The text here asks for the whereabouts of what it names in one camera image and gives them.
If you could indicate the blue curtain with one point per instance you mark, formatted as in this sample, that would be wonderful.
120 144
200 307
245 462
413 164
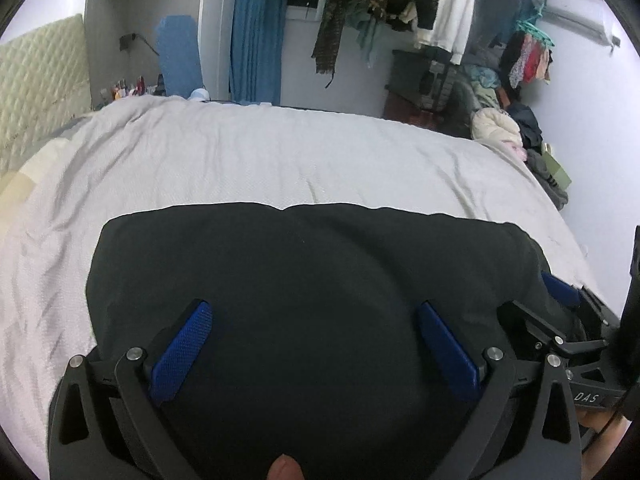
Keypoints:
256 51

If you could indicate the dark grey hanging coat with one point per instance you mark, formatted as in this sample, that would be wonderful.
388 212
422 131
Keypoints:
494 21

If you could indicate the white air conditioner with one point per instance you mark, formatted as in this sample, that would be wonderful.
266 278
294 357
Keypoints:
588 16

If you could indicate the small bottles on nightstand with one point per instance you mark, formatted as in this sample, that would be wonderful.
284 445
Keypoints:
122 90

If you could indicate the white hanging sweater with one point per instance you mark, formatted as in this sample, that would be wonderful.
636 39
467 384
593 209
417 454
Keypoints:
451 29

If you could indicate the black storage crate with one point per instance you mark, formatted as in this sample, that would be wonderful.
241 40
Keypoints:
423 78

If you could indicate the cream pillow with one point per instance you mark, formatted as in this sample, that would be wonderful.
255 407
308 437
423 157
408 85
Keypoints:
16 186

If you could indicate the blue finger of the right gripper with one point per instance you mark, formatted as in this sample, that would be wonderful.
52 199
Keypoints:
563 293
522 325

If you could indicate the grey white bed cover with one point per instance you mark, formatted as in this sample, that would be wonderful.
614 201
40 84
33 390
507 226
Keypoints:
150 153

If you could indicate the teal sock hanger rack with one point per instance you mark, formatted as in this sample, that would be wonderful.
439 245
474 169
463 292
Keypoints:
528 52

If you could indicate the pile of clothes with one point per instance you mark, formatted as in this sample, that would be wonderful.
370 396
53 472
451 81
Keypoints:
481 109

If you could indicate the brown patterned scarf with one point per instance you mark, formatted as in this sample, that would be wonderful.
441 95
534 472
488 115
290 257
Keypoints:
332 22

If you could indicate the person's right hand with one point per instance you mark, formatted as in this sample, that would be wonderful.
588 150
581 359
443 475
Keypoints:
611 429

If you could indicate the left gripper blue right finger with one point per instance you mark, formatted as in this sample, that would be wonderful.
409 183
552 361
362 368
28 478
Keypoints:
522 423

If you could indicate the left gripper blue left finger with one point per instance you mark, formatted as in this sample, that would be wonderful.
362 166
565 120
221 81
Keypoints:
104 422

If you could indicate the person's left hand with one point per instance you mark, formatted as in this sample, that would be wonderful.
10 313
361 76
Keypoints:
285 468

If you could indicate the cream quilted headboard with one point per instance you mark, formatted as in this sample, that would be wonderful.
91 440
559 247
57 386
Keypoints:
45 84

